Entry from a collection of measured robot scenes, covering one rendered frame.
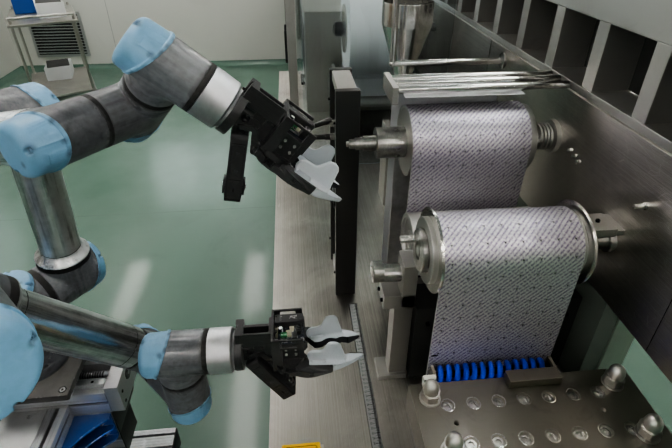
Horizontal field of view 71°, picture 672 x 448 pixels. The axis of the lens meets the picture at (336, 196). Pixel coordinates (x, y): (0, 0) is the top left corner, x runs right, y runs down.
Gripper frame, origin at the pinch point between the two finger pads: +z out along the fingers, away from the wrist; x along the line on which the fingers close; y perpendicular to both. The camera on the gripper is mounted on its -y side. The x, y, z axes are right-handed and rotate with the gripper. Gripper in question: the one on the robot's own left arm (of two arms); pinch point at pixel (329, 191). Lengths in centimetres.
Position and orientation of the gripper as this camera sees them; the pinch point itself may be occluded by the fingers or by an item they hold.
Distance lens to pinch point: 74.2
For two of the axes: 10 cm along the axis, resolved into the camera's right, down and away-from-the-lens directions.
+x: -0.9, -5.3, 8.5
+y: 6.4, -6.8, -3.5
